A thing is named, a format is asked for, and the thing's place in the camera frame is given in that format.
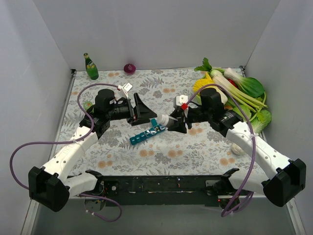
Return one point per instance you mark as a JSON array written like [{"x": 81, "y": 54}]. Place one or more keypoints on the yellow napa cabbage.
[{"x": 208, "y": 80}]

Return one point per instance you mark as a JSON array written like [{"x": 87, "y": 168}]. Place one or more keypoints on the purple onion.
[{"x": 129, "y": 68}]

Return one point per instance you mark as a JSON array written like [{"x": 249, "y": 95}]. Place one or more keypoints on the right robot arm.
[{"x": 284, "y": 178}]

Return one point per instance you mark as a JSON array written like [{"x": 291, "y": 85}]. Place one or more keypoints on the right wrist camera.
[{"x": 180, "y": 101}]

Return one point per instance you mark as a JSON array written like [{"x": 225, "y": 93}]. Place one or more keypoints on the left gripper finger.
[
  {"x": 139, "y": 121},
  {"x": 141, "y": 111}
]

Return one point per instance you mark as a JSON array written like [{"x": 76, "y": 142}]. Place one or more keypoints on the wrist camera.
[
  {"x": 125, "y": 89},
  {"x": 180, "y": 101}
]

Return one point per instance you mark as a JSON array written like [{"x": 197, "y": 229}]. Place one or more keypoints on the teal pill organizer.
[{"x": 155, "y": 129}]

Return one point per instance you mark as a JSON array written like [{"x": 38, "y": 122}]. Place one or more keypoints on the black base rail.
[{"x": 164, "y": 190}]

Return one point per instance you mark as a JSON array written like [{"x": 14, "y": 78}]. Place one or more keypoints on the parsley leaf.
[{"x": 205, "y": 66}]

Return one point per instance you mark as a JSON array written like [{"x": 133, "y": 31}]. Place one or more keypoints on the green lettuce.
[{"x": 261, "y": 115}]

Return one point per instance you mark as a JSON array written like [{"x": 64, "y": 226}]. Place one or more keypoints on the green glass bottle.
[{"x": 91, "y": 68}]

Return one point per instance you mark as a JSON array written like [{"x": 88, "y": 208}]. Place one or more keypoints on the green can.
[{"x": 87, "y": 105}]

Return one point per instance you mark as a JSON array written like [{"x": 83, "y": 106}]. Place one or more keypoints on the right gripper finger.
[
  {"x": 177, "y": 114},
  {"x": 177, "y": 126}
]

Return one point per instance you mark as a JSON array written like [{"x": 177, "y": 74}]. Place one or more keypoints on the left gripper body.
[{"x": 132, "y": 110}]

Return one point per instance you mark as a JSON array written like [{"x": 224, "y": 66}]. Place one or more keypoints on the floral table mat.
[{"x": 201, "y": 151}]

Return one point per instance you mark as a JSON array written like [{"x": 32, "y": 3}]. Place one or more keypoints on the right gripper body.
[{"x": 184, "y": 117}]

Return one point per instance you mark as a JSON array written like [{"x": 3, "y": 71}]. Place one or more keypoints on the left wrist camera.
[{"x": 125, "y": 89}]

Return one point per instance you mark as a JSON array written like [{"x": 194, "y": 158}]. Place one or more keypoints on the bok choy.
[{"x": 248, "y": 85}]

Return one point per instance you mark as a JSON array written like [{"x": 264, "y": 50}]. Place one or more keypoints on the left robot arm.
[{"x": 51, "y": 184}]

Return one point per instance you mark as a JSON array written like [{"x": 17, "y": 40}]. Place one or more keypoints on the white pill bottle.
[{"x": 169, "y": 121}]

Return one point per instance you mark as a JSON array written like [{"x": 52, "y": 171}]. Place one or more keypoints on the white bottle cap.
[{"x": 161, "y": 118}]

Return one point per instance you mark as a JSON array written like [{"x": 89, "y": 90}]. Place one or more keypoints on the red pepper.
[{"x": 233, "y": 83}]

